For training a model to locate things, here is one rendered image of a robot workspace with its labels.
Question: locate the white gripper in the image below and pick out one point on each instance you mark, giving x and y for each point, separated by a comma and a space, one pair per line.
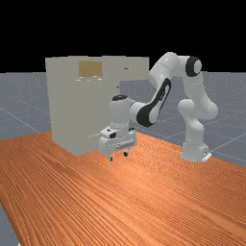
115, 142

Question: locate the pale open cabinet drawer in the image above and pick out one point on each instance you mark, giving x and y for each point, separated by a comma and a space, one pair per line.
134, 68

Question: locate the pale cabinet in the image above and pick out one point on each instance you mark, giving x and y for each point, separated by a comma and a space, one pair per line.
73, 112

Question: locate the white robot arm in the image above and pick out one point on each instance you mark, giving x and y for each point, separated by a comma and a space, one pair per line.
195, 105

